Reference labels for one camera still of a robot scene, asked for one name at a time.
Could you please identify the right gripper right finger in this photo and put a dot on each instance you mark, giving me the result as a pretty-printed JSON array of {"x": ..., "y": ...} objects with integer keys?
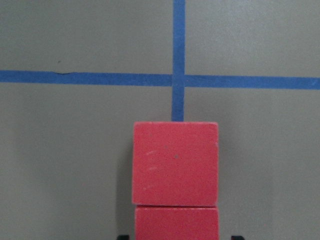
[{"x": 237, "y": 237}]

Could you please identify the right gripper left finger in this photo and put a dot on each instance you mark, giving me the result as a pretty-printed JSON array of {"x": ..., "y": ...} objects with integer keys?
[{"x": 123, "y": 237}]

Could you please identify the red block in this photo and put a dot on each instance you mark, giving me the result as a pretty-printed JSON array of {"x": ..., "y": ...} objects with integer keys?
[{"x": 176, "y": 223}]

